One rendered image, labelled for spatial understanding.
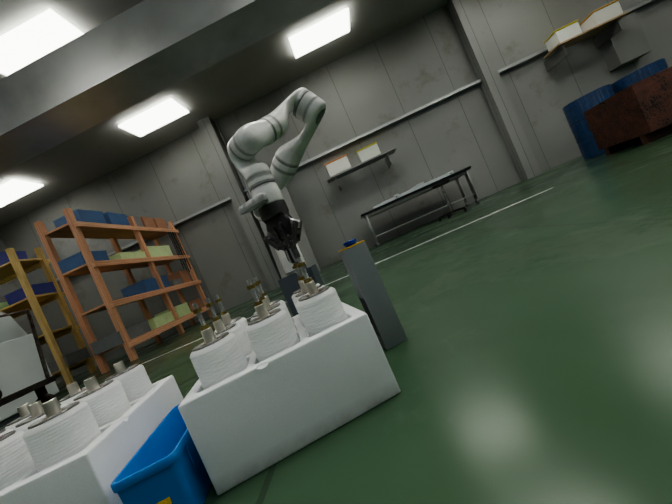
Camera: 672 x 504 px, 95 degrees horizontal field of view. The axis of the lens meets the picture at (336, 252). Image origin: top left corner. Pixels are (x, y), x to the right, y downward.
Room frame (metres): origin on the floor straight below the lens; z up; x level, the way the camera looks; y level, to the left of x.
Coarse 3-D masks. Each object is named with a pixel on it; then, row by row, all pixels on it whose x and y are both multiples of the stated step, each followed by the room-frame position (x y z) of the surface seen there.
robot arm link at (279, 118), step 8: (304, 88) 0.98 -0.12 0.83; (288, 96) 0.95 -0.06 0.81; (296, 96) 0.96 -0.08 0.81; (280, 104) 0.92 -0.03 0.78; (288, 104) 0.93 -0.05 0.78; (296, 104) 0.97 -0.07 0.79; (272, 112) 0.88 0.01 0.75; (280, 112) 0.88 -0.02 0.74; (288, 112) 0.93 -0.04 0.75; (272, 120) 0.85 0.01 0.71; (280, 120) 0.87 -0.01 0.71; (288, 120) 0.92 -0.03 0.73; (280, 128) 0.86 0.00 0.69; (280, 136) 0.88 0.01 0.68
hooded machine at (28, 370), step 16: (0, 320) 3.70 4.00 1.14; (0, 336) 3.63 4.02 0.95; (16, 336) 3.77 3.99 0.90; (32, 336) 3.88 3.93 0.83; (0, 352) 3.54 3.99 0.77; (16, 352) 3.67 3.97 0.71; (32, 352) 3.82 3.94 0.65; (0, 368) 3.49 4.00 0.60; (16, 368) 3.61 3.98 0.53; (32, 368) 3.75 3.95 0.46; (48, 368) 3.90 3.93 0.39; (0, 384) 3.43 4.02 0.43; (16, 384) 3.55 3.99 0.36; (32, 384) 3.69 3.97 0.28; (48, 384) 3.83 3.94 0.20; (16, 400) 3.50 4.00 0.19; (32, 400) 3.62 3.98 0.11; (0, 416) 3.33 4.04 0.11; (16, 416) 3.47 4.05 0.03
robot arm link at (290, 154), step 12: (312, 96) 0.97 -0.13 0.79; (300, 108) 0.97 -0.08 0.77; (312, 108) 0.96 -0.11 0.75; (324, 108) 0.99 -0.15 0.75; (312, 120) 0.98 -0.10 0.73; (312, 132) 1.03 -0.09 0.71; (288, 144) 1.06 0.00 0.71; (300, 144) 1.04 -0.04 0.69; (276, 156) 1.08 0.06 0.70; (288, 156) 1.06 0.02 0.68; (300, 156) 1.08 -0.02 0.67
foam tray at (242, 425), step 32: (352, 320) 0.62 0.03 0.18; (288, 352) 0.59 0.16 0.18; (320, 352) 0.60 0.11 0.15; (352, 352) 0.62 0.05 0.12; (224, 384) 0.57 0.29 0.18; (256, 384) 0.58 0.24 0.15; (288, 384) 0.59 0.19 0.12; (320, 384) 0.60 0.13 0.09; (352, 384) 0.61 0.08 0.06; (384, 384) 0.62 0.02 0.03; (192, 416) 0.56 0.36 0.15; (224, 416) 0.56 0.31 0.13; (256, 416) 0.57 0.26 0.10; (288, 416) 0.58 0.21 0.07; (320, 416) 0.60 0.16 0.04; (352, 416) 0.61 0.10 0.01; (224, 448) 0.56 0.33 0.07; (256, 448) 0.57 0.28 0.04; (288, 448) 0.58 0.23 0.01; (224, 480) 0.56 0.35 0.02
